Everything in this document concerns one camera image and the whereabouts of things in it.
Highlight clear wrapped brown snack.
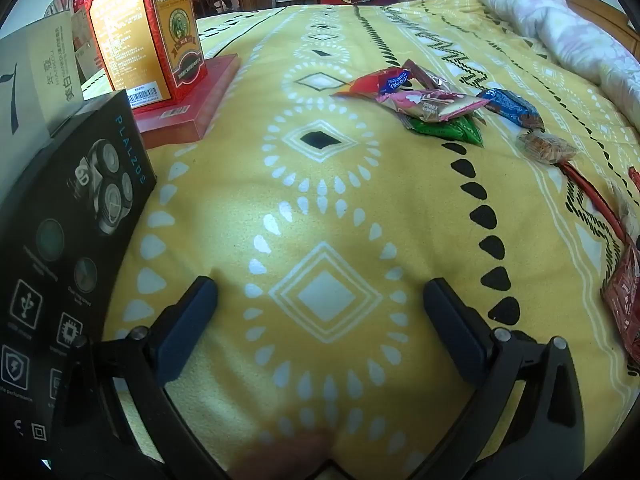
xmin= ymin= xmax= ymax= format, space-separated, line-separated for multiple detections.
xmin=515 ymin=130 xmax=581 ymax=166

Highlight brown snack packet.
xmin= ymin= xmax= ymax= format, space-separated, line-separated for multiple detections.
xmin=400 ymin=59 xmax=453 ymax=92

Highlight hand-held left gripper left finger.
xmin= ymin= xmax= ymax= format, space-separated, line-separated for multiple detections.
xmin=50 ymin=275 xmax=236 ymax=480

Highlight white pillow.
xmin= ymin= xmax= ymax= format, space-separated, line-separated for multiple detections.
xmin=475 ymin=0 xmax=640 ymax=126

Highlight orange medicine box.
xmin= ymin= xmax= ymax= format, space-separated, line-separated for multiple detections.
xmin=84 ymin=0 xmax=208 ymax=109

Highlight clear snack packet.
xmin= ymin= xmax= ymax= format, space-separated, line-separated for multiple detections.
xmin=607 ymin=180 xmax=640 ymax=246

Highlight white cardboard box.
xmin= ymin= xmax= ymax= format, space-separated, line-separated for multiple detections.
xmin=0 ymin=10 xmax=88 ymax=201

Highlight green snack packet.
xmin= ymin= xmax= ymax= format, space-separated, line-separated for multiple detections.
xmin=397 ymin=112 xmax=485 ymax=148

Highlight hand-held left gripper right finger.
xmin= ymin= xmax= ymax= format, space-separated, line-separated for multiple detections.
xmin=422 ymin=277 xmax=586 ymax=480

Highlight yellow printed blanket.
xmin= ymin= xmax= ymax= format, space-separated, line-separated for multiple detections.
xmin=80 ymin=0 xmax=640 ymax=480

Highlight black shaver box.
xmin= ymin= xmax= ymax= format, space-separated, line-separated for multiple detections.
xmin=0 ymin=89 xmax=158 ymax=461

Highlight wooden bed frame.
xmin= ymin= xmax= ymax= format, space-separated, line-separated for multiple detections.
xmin=565 ymin=0 xmax=633 ymax=41

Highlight thin red snack stick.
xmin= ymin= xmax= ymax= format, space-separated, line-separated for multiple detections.
xmin=557 ymin=160 xmax=628 ymax=243

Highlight pink snack packet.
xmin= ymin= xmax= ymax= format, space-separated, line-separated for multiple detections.
xmin=375 ymin=89 xmax=491 ymax=123

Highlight dark red snack packet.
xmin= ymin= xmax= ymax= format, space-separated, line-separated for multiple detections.
xmin=600 ymin=245 xmax=640 ymax=376

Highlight cardboard boxes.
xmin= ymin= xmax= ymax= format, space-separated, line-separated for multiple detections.
xmin=70 ymin=0 xmax=108 ymax=81

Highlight flat red box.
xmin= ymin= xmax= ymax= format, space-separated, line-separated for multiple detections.
xmin=132 ymin=54 xmax=242 ymax=148

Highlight blue snack packet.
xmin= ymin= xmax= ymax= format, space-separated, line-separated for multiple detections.
xmin=476 ymin=87 xmax=546 ymax=131

